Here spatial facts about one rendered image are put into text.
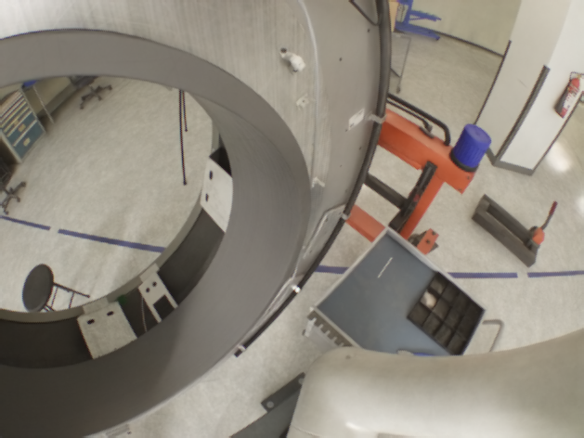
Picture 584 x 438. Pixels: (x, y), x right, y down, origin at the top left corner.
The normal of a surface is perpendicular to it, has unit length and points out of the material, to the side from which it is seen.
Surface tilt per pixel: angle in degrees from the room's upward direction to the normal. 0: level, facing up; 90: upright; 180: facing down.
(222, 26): 90
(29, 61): 90
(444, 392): 54
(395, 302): 0
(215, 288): 33
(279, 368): 0
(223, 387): 0
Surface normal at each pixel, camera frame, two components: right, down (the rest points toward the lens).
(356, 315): 0.00, -0.57
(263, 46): 0.70, 0.59
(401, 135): -0.71, 0.58
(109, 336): 0.30, -0.78
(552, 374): -0.73, -0.67
